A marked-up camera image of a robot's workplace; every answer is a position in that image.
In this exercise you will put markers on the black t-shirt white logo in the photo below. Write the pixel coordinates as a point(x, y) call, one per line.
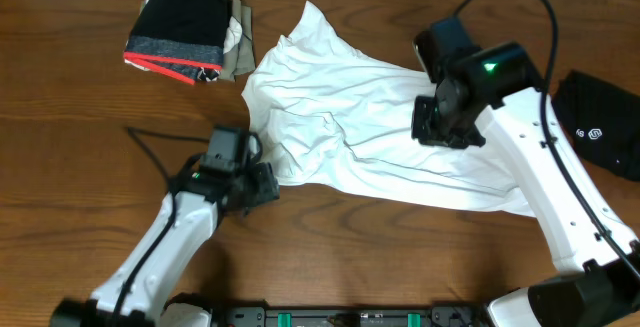
point(603, 120)

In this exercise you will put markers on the white t-shirt pixel print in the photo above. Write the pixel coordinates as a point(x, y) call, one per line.
point(328, 114)

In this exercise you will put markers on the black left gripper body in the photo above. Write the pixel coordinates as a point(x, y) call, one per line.
point(256, 186)

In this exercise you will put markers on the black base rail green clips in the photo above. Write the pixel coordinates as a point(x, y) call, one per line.
point(193, 310)

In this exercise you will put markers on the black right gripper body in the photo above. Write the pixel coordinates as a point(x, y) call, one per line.
point(452, 132)

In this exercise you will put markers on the olive grey folded garment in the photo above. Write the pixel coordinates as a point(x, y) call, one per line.
point(242, 42)

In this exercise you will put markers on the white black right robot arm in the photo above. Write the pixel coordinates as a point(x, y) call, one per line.
point(495, 97)

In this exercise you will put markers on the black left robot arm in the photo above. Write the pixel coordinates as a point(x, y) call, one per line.
point(190, 213)

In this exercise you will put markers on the black folded garment pink trim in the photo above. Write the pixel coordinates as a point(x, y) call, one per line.
point(181, 39)

